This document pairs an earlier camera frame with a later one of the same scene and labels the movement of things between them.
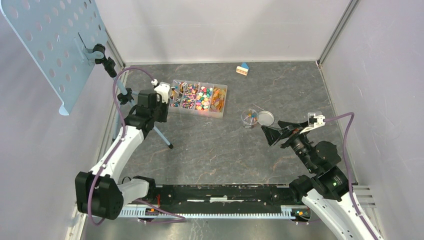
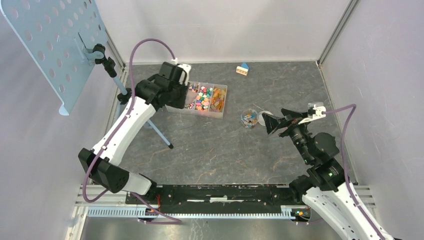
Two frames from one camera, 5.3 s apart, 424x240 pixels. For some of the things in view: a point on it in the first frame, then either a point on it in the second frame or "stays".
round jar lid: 265,118 stays
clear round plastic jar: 249,116 stays
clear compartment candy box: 197,98 stays
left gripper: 163,118 to 181,103
